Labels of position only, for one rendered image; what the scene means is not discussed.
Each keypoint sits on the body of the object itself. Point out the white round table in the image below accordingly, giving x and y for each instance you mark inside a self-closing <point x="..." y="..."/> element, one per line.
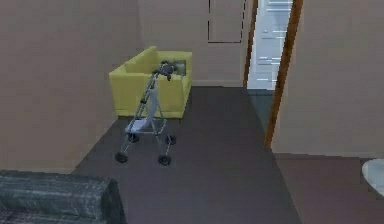
<point x="376" y="175"/>

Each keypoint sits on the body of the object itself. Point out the yellow armchair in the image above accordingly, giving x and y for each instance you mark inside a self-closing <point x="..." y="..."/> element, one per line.
<point x="173" y="93"/>

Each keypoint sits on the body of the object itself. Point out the beige framed wall picture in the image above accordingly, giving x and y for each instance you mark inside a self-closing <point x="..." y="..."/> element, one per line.
<point x="226" y="20"/>

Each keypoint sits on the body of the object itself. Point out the dark grey sofa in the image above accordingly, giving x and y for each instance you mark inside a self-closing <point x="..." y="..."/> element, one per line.
<point x="53" y="198"/>

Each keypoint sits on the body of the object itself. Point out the grey wheeled walker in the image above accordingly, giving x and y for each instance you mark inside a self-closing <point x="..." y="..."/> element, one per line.
<point x="148" y="113"/>

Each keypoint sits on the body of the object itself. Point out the grey item on armchair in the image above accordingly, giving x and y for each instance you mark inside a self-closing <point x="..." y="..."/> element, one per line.
<point x="180" y="67"/>

